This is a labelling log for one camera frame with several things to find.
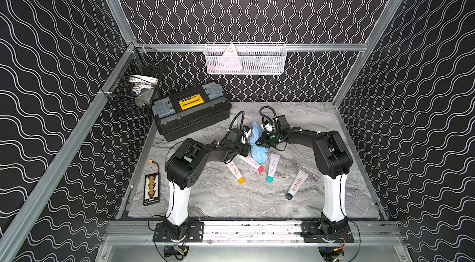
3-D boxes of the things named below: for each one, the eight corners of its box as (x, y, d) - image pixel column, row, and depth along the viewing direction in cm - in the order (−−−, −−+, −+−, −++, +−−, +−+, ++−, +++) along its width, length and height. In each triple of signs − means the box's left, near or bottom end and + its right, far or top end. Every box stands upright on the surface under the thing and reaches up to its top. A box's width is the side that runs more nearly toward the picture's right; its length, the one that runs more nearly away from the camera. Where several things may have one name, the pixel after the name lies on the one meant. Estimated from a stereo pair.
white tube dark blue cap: (284, 197, 86) (285, 195, 84) (299, 171, 94) (300, 169, 92) (293, 203, 84) (294, 201, 82) (307, 176, 92) (309, 174, 90)
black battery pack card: (145, 206, 83) (142, 204, 81) (147, 163, 97) (145, 161, 95) (160, 202, 84) (158, 200, 82) (160, 160, 98) (158, 158, 96)
